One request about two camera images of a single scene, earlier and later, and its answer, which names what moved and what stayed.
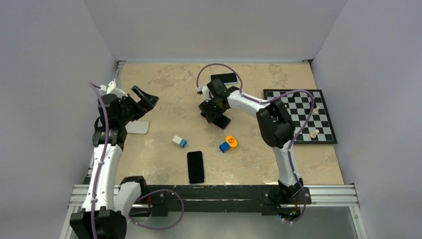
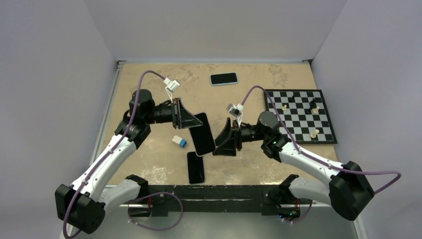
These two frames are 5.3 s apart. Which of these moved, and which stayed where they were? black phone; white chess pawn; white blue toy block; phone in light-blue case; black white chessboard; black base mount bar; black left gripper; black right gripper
Moved: black left gripper; black right gripper
Stayed: black white chessboard; black base mount bar; white chess pawn; phone in light-blue case; black phone; white blue toy block
